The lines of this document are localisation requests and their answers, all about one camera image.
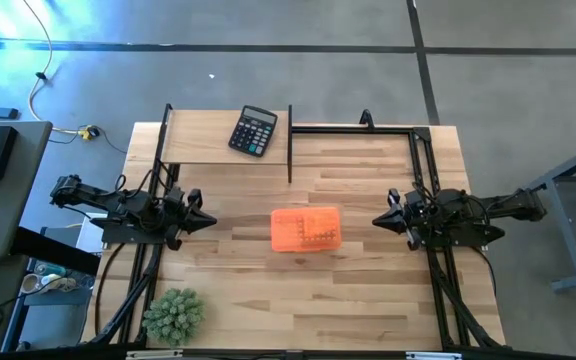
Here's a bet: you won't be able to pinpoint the yellow cable connector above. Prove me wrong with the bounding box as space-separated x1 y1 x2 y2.
78 124 102 142

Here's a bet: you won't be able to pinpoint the clear pencil box orange lid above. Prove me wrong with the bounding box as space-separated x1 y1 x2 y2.
269 205 344 254

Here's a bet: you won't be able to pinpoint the silver bracket plate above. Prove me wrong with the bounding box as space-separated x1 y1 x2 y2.
406 351 463 360
126 349 184 360

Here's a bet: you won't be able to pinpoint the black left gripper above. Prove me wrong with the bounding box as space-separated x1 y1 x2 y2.
164 187 218 252

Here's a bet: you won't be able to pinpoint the black desk calculator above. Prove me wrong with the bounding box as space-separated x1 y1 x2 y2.
227 104 279 159

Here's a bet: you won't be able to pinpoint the yellow floor cable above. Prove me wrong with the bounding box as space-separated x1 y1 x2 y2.
20 0 82 136

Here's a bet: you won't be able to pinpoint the green artificial plant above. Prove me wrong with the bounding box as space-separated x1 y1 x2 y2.
140 287 207 349

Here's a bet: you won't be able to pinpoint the grey side table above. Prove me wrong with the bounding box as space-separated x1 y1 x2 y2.
0 119 54 264

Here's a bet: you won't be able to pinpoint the beige tape roll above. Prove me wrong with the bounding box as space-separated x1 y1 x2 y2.
20 272 77 296

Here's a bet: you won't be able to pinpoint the small teal item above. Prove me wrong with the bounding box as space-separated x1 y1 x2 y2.
35 263 68 277

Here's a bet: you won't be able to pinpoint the black metal rig frame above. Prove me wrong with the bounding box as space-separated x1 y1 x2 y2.
87 107 507 351

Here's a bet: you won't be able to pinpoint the wooden shelf black posts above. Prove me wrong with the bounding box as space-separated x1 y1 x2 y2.
156 103 294 185

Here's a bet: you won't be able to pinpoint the black power cable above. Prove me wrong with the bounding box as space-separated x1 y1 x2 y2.
92 242 127 337

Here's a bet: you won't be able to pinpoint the blue-grey metal stand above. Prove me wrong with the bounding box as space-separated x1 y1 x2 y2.
517 135 576 293

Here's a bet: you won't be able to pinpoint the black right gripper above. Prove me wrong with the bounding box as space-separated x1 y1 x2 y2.
372 187 427 252

